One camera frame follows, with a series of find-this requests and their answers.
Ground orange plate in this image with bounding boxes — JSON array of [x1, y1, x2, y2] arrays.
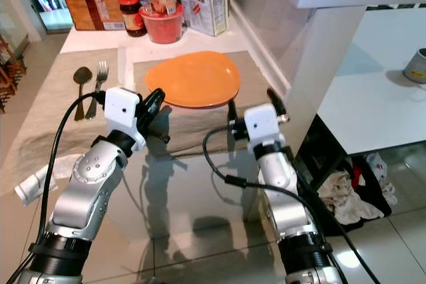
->
[[145, 51, 241, 108]]

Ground beige woven placemat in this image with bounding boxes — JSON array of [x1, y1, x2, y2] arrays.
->
[[132, 49, 290, 158], [0, 48, 127, 195]]

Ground metal fork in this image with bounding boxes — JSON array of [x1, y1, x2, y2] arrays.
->
[[85, 61, 109, 120]]

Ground red instant noodle bowl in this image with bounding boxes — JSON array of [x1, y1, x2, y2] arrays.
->
[[140, 5, 185, 45]]

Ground metal spoon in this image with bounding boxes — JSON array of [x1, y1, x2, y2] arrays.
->
[[73, 67, 93, 122]]

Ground red-lid chili sauce jar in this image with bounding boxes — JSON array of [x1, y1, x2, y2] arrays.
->
[[118, 0, 147, 37]]

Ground white flour bag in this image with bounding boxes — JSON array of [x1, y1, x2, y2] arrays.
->
[[174, 0, 230, 37]]

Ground brown food package box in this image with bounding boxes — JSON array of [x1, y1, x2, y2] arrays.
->
[[62, 0, 124, 31]]

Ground beige crumpled cloth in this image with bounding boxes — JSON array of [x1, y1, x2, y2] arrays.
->
[[318, 170, 383, 225]]

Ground wooden slatted rack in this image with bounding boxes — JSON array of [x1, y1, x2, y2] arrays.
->
[[0, 35, 24, 115]]

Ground white cloth with red print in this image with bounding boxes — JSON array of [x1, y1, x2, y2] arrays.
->
[[363, 153, 398, 206]]

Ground grey mug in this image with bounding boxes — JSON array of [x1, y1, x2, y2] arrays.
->
[[403, 48, 426, 85]]

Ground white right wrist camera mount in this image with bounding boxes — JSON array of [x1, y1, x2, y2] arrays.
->
[[243, 103, 280, 150]]

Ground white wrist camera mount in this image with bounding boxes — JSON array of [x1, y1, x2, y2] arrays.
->
[[103, 88, 146, 152], [243, 103, 280, 150]]

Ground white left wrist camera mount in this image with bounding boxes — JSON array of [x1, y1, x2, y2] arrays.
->
[[103, 88, 146, 152]]

